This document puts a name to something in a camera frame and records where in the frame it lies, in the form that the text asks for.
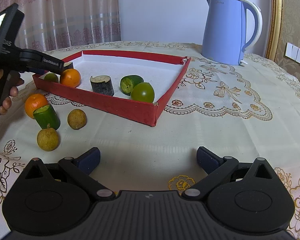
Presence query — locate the brown longan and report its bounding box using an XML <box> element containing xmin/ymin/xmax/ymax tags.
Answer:
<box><xmin>67</xmin><ymin>109</ymin><xmax>87</xmax><ymax>129</ymax></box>
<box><xmin>37</xmin><ymin>124</ymin><xmax>59</xmax><ymax>151</ymax></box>

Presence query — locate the green round plum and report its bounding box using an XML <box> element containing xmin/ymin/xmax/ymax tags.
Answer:
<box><xmin>44</xmin><ymin>73</ymin><xmax>59</xmax><ymax>83</ymax></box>
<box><xmin>130</xmin><ymin>82</ymin><xmax>155</xmax><ymax>103</ymax></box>

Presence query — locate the orange mandarin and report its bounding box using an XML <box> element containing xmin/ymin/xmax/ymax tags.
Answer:
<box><xmin>24</xmin><ymin>93</ymin><xmax>49</xmax><ymax>119</ymax></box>
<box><xmin>59</xmin><ymin>69</ymin><xmax>81</xmax><ymax>88</ymax></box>

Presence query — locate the green cucumber cylinder piece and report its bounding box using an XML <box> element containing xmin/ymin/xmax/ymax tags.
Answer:
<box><xmin>33</xmin><ymin>104</ymin><xmax>61</xmax><ymax>130</ymax></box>

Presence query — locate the dark green cucumber end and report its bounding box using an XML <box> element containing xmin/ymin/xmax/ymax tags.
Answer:
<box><xmin>120</xmin><ymin>75</ymin><xmax>144</xmax><ymax>95</ymax></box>

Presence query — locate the person's left hand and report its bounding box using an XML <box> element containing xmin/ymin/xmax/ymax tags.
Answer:
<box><xmin>0</xmin><ymin>69</ymin><xmax>24</xmax><ymax>115</ymax></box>

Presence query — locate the pink floral curtain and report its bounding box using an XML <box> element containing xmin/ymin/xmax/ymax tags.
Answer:
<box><xmin>0</xmin><ymin>0</ymin><xmax>121</xmax><ymax>51</ymax></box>

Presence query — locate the cream embroidered tablecloth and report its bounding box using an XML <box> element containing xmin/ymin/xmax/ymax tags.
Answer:
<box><xmin>0</xmin><ymin>42</ymin><xmax>300</xmax><ymax>239</ymax></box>

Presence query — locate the red shallow box tray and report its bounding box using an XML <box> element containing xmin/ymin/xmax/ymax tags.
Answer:
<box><xmin>33</xmin><ymin>50</ymin><xmax>191</xmax><ymax>127</ymax></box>

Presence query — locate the blue electric kettle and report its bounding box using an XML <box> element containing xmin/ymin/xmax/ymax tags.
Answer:
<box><xmin>201</xmin><ymin>0</ymin><xmax>263</xmax><ymax>66</ymax></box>

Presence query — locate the white wall switch plate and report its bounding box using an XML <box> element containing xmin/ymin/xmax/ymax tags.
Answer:
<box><xmin>285</xmin><ymin>42</ymin><xmax>300</xmax><ymax>64</ymax></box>

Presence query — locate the gold mirror frame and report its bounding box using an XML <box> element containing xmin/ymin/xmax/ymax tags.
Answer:
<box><xmin>265</xmin><ymin>0</ymin><xmax>283</xmax><ymax>61</ymax></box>

